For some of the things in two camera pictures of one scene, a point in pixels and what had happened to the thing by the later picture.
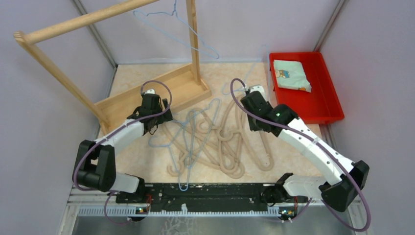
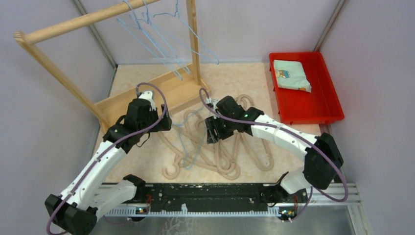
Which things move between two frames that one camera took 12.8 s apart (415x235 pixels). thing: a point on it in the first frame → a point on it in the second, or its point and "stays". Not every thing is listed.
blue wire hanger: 169,146 → 182,140
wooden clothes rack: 179,88 stays
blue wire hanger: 189,138 → 170,66
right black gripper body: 254,125 → 223,128
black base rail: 198,197 stays
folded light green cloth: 291,75 stays
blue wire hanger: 264,46 → 149,25
